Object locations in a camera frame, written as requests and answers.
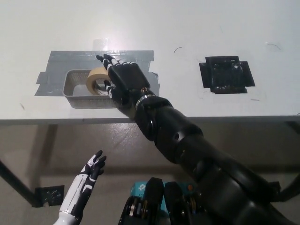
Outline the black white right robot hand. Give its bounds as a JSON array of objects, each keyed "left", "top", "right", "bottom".
[{"left": 96, "top": 53, "right": 156, "bottom": 120}]

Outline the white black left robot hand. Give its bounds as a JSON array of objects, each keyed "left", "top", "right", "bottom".
[{"left": 59, "top": 150, "right": 107, "bottom": 216}]

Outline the beige masking tape roll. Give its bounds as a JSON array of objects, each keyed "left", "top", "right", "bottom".
[{"left": 85, "top": 67, "right": 110, "bottom": 96}]

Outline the small grey mesh container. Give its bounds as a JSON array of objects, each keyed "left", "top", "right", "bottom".
[{"left": 62, "top": 69, "right": 119, "bottom": 109}]

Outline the robot legs and base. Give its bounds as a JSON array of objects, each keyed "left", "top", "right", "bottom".
[{"left": 119, "top": 177, "right": 213, "bottom": 225}]

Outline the black tape patch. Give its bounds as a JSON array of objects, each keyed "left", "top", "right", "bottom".
[{"left": 199, "top": 55, "right": 256, "bottom": 95}]

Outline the teal cardboard box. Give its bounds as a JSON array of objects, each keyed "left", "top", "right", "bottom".
[{"left": 130, "top": 180, "right": 197, "bottom": 211}]

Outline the grey duct tape patch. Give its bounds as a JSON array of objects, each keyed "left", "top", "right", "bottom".
[{"left": 34, "top": 49, "right": 161, "bottom": 97}]

